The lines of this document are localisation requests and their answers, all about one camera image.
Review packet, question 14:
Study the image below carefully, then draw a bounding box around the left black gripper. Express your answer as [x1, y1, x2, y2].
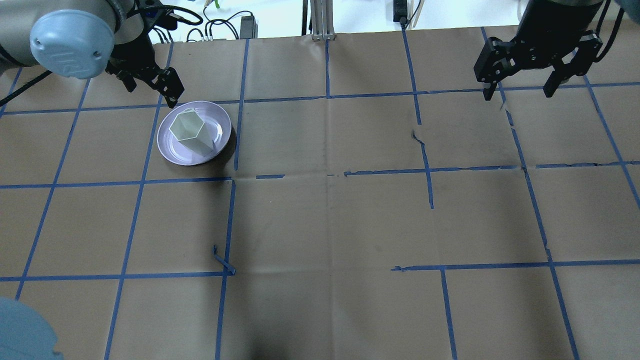
[105, 32, 185, 109]

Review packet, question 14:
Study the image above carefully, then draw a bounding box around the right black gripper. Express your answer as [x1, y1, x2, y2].
[473, 0, 603, 101]

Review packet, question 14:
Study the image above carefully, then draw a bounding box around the white faceted cup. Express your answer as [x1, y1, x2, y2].
[169, 108, 214, 157]

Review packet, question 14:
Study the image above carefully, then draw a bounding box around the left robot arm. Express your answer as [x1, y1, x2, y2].
[0, 0, 185, 108]

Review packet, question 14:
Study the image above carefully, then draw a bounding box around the lilac plate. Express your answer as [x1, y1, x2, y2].
[156, 101, 233, 166]

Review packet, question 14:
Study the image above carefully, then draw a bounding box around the black power adapter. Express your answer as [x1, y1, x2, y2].
[238, 14, 258, 40]

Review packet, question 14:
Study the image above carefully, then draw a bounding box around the brown paper table cover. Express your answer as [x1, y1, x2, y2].
[0, 23, 640, 360]

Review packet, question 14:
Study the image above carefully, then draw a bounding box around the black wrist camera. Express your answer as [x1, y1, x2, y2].
[128, 0, 204, 31]

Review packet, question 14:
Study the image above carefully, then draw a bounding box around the aluminium frame post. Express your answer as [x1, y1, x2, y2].
[309, 0, 336, 41]

